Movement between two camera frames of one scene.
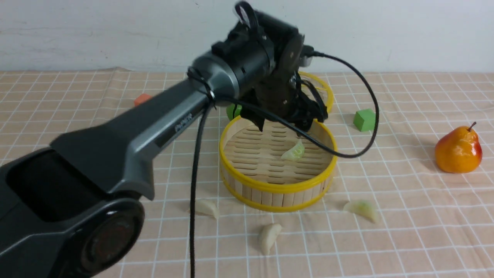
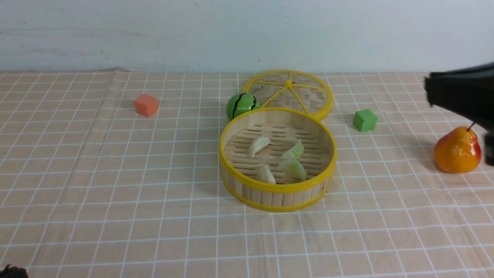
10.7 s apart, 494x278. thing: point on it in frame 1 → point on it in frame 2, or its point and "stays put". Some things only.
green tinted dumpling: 295,153 stays put
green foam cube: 364,120 stays put
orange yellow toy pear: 459,150 stays put
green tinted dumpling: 362,208 → 295,168
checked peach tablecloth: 396,214 stays put
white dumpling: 269,233 → 264,174
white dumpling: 206,207 → 257,144
